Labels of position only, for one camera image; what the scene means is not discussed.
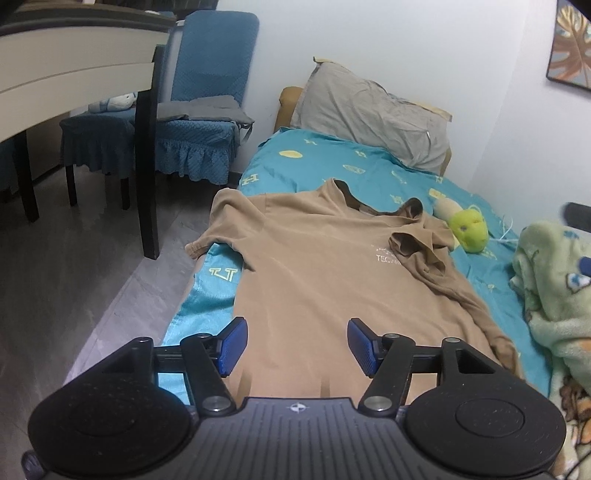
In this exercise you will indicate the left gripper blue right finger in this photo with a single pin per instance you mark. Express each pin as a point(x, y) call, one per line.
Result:
point(387, 360)

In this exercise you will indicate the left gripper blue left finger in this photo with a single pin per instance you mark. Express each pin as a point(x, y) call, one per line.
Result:
point(207, 360)

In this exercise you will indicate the tan t-shirt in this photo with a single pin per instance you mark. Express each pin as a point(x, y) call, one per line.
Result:
point(314, 260)

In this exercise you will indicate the green yellow plush toy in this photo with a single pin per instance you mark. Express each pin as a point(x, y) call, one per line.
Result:
point(468, 225)

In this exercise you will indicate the light green fleece blanket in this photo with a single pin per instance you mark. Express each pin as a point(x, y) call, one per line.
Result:
point(556, 296)

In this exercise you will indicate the teal patterned bed sheet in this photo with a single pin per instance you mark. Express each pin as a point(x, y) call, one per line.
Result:
point(295, 161)

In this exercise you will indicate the grey cloth on chair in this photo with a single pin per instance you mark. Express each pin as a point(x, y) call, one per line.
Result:
point(222, 108)

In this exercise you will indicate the grey pillow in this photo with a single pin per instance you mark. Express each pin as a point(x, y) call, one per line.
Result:
point(330, 80)

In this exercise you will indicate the small white blue plush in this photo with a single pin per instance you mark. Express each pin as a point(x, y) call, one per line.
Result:
point(114, 104)

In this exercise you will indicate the blue covered chair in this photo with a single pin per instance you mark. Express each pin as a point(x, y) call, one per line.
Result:
point(200, 122)

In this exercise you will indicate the white desk with black legs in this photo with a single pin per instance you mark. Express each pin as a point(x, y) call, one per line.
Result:
point(57, 56)

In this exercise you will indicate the framed leaf wall picture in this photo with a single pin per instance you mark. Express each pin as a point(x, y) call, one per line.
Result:
point(569, 60)

